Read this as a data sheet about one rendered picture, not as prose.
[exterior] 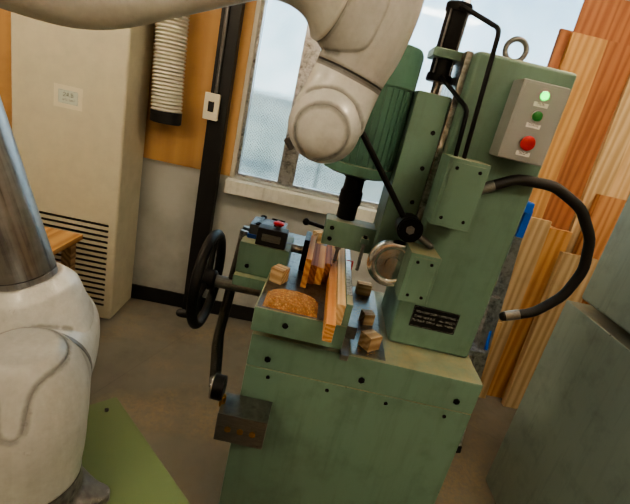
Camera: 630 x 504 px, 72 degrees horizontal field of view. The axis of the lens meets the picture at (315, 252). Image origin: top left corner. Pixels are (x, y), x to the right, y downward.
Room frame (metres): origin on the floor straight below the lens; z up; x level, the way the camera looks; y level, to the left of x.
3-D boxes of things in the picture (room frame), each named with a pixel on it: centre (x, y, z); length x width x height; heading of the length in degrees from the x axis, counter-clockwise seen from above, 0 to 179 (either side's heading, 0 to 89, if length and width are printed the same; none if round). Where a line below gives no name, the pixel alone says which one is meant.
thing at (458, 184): (0.98, -0.28, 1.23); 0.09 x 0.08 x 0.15; 91
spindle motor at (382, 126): (1.13, -0.06, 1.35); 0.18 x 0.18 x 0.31
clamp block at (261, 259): (1.15, 0.13, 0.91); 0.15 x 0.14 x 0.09; 1
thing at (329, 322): (1.09, -0.06, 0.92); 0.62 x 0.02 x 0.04; 1
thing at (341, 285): (1.16, -0.08, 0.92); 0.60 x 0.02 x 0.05; 1
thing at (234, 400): (0.87, 0.08, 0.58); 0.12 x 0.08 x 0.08; 91
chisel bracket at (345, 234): (1.13, -0.08, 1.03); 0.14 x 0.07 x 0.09; 91
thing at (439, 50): (1.13, -0.20, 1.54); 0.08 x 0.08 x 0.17; 1
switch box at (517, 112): (1.00, -0.38, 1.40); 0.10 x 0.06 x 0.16; 91
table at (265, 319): (1.16, 0.05, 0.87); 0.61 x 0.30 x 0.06; 1
